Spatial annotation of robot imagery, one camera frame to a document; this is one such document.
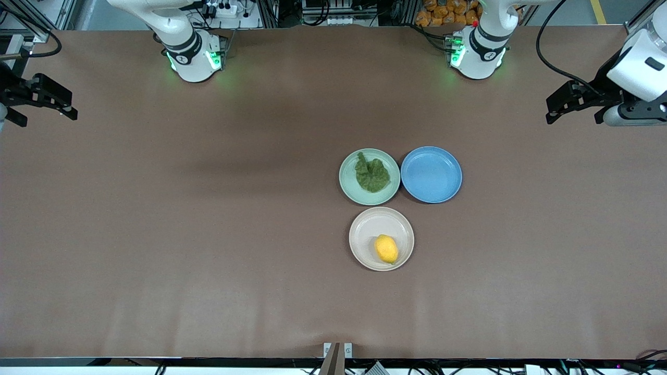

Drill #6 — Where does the green lettuce leaf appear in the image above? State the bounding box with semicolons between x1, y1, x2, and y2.
354;152;391;194

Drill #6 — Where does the yellow lemon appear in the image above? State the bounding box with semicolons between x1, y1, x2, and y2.
374;234;399;265

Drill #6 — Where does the blue plate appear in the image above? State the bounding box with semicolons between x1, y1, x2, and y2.
400;146;463;204

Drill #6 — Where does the white power strip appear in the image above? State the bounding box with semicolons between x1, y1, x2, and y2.
203;0;239;17

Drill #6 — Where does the light green plate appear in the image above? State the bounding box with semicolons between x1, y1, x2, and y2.
339;148;401;206

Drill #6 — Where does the beige plate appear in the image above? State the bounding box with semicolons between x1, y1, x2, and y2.
349;207;415;271

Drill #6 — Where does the white electronics rack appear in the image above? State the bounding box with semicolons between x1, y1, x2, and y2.
301;0;381;27

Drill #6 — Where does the brown wooden strip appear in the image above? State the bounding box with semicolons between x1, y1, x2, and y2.
318;343;346;375

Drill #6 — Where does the black looped cable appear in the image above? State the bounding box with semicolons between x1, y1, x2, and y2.
0;9;63;59

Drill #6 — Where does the aluminium frame post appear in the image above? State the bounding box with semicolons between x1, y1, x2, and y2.
624;0;667;35

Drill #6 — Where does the metal table bracket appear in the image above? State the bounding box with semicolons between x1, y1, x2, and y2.
323;342;353;359

